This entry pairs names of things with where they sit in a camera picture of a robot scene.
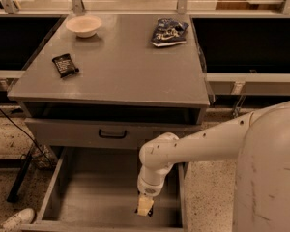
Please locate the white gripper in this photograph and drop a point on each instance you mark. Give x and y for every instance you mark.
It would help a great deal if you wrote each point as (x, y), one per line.
(149, 189)

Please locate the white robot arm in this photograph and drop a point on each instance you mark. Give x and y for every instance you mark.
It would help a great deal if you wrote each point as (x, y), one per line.
(259, 141)

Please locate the open grey lower drawer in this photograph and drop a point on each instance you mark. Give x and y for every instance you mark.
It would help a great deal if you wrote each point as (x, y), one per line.
(94, 190)

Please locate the closed grey upper drawer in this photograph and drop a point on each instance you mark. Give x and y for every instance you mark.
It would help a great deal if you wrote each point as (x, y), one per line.
(83, 133)

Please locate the grey drawer cabinet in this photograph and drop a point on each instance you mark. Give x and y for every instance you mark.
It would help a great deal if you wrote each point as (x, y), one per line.
(122, 77)

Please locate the black metal leg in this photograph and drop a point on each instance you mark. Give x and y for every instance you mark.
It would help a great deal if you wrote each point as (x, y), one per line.
(13, 195)

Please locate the white shoe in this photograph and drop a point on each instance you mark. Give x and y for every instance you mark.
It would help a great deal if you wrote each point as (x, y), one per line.
(13, 223)

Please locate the black snack bar wrapper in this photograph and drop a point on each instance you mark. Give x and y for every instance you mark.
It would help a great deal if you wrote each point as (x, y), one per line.
(65, 65)

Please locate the blue chip bag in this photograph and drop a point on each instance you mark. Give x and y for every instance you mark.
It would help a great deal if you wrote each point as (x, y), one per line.
(169, 32)

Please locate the white bowl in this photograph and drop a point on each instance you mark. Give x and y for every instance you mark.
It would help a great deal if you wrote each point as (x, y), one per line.
(84, 26)

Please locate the black drawer handle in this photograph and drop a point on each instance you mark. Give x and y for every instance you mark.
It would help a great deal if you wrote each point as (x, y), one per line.
(112, 135)

